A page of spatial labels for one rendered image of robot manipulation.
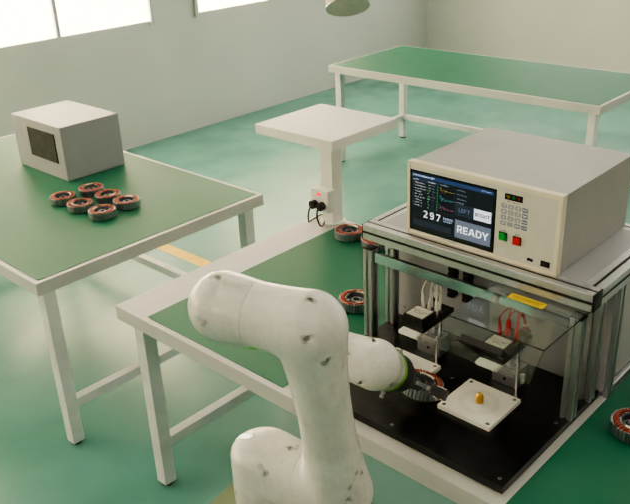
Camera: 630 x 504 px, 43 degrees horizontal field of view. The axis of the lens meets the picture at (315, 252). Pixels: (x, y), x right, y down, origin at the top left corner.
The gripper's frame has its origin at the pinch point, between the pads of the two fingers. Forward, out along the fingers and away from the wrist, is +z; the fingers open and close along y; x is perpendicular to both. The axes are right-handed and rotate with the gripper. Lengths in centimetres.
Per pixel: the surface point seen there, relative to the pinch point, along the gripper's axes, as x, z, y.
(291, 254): 23, 60, -83
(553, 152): 69, 8, 6
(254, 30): 230, 379, -397
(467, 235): 38.9, -1.8, -3.7
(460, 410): -1.9, 5.3, 10.4
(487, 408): 1.3, 8.1, 15.6
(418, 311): 17.4, 11.4, -12.1
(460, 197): 46.3, -7.3, -7.4
